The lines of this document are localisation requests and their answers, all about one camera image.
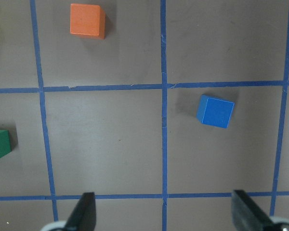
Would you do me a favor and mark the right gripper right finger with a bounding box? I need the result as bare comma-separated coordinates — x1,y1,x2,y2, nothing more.
231,190,275,231

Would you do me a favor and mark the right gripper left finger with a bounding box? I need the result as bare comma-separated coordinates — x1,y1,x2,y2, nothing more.
64,192,96,231

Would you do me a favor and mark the blue block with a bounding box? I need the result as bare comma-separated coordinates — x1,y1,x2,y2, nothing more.
196,94,235,128

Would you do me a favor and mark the orange block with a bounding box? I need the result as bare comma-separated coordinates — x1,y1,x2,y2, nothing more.
70,3,105,39

